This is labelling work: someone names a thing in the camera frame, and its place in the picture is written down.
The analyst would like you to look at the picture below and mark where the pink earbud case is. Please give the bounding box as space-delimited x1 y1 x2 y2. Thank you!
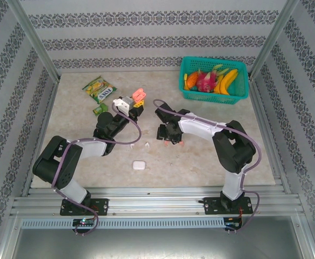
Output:
132 88 148 103

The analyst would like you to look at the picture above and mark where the white earbud charging case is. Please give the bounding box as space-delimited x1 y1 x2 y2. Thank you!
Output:
132 160 147 171

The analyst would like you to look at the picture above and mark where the small green snack packet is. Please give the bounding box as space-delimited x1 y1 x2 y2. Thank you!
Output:
92 104 109 117

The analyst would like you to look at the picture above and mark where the green Fox's candy bag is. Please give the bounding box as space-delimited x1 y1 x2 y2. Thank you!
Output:
82 76 118 105

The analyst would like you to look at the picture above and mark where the teal plastic basket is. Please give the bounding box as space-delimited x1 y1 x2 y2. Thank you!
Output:
179 56 250 106

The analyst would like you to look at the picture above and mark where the pink dragon fruit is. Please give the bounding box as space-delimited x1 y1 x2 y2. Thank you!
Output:
195 64 230 93

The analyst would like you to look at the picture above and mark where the small orange-yellow banana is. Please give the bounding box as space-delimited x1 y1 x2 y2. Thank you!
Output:
213 74 225 94

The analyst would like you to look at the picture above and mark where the large yellow banana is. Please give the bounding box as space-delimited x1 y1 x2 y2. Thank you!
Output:
218 69 239 96

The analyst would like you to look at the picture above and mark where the small circuit board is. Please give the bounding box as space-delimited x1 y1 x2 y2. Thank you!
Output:
73 219 96 228
224 219 244 230

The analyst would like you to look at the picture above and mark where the grey metal sheet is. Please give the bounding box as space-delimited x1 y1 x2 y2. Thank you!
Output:
0 215 315 259

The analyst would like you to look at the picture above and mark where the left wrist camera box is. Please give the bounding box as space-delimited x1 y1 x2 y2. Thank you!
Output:
112 96 135 114

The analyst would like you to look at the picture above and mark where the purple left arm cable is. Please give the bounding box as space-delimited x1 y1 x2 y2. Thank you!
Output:
50 104 143 237

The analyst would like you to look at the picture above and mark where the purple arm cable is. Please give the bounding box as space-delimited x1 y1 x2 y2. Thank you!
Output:
50 104 143 237
152 99 262 235

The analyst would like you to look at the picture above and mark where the aluminium rail beam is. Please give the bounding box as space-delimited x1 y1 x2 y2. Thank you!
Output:
9 185 306 217

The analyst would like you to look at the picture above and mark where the aluminium side rail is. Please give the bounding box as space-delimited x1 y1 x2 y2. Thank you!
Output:
250 77 292 194
21 78 62 197

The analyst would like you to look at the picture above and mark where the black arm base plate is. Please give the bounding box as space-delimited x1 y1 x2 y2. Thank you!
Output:
59 198 110 217
203 196 252 216

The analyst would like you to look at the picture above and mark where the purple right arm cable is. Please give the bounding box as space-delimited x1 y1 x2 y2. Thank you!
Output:
152 99 262 235

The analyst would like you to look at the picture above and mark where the slotted grey cable duct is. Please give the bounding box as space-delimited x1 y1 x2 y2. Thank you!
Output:
20 217 226 230

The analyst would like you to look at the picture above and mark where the aluminium frame post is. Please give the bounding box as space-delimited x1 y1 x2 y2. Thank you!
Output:
6 0 61 82
249 0 301 79

